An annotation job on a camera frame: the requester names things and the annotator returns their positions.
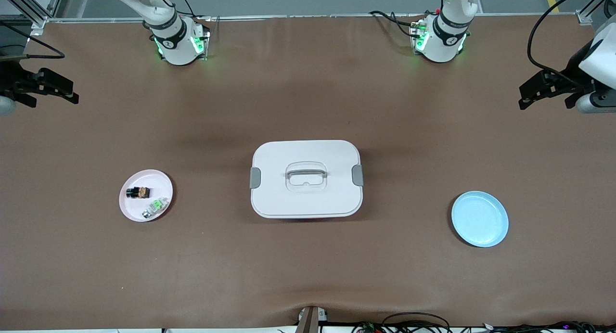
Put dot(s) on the grey box latch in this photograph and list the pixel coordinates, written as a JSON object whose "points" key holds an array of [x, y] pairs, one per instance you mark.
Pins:
{"points": [[357, 175], [255, 178]]}

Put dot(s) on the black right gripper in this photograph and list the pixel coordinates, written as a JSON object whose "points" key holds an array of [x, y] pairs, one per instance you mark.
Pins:
{"points": [[9, 78]]}

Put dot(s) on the orange black switch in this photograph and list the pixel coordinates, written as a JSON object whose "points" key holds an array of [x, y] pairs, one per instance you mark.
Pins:
{"points": [[138, 192]]}

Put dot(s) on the green clear switch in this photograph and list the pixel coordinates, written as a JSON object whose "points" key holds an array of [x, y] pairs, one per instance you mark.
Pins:
{"points": [[155, 207]]}

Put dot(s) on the aluminium frame post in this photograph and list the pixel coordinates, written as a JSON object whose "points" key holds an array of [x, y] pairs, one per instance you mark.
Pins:
{"points": [[589, 10], [55, 3]]}

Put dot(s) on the blue round plate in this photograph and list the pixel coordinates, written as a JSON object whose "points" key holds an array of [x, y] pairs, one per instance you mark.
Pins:
{"points": [[481, 220]]}

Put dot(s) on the white lidded storage box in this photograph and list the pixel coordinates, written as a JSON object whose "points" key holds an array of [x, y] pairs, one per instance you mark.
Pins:
{"points": [[308, 200]]}

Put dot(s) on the pink round plate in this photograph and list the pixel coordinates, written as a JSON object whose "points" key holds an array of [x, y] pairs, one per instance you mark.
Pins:
{"points": [[132, 208]]}

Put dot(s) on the brown table mat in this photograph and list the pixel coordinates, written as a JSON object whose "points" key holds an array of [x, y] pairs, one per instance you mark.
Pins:
{"points": [[433, 275]]}

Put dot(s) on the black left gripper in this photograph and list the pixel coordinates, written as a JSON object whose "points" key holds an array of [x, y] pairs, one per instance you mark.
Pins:
{"points": [[574, 67]]}

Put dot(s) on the brown camera mount post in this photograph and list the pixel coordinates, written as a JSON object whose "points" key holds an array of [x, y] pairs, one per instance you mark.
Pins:
{"points": [[309, 321]]}

